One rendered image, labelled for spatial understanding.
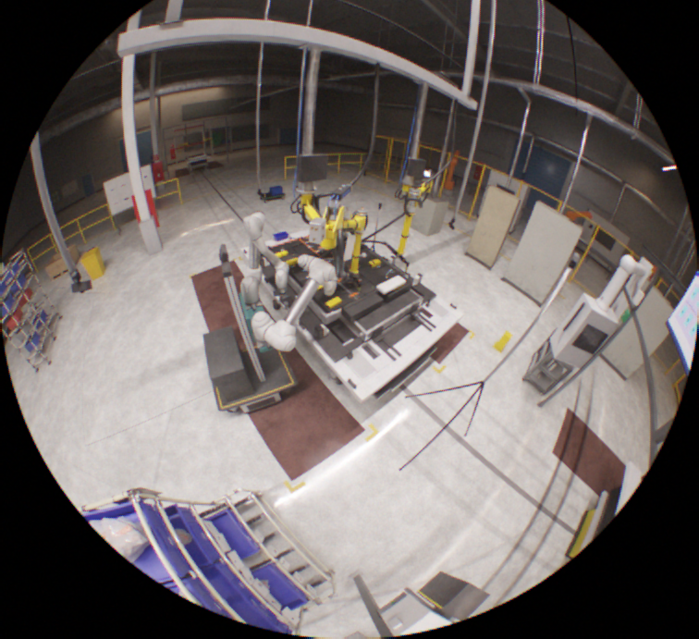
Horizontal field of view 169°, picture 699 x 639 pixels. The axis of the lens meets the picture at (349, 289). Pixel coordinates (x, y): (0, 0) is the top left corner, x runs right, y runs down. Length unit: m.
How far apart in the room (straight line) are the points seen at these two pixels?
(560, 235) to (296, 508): 6.21
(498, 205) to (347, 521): 6.19
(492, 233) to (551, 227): 1.53
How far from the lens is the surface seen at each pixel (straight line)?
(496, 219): 6.03
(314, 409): 2.85
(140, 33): 1.68
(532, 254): 5.89
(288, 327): 1.72
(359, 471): 2.71
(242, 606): 1.88
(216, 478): 2.90
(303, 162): 1.71
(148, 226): 6.45
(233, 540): 2.08
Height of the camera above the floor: 2.67
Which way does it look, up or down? 40 degrees down
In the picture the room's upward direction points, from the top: 7 degrees clockwise
